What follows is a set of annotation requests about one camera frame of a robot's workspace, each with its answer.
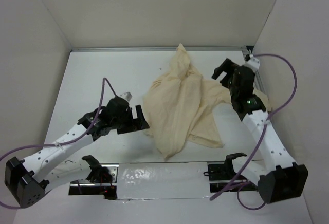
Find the aluminium frame rail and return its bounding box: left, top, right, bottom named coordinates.
left=69, top=45, right=273, bottom=117

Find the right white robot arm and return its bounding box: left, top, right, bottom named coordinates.
left=210, top=54, right=308, bottom=204

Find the cream yellow jacket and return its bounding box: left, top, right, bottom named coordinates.
left=141, top=43, right=271, bottom=162

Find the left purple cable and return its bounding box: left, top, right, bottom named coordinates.
left=0, top=77, right=121, bottom=210

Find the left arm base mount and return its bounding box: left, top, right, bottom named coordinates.
left=68, top=155, right=119, bottom=200

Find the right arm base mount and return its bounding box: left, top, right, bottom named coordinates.
left=203, top=153, right=258, bottom=193

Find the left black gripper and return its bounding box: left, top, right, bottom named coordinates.
left=111, top=104, right=149, bottom=135

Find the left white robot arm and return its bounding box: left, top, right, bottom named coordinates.
left=4, top=92, right=150, bottom=209

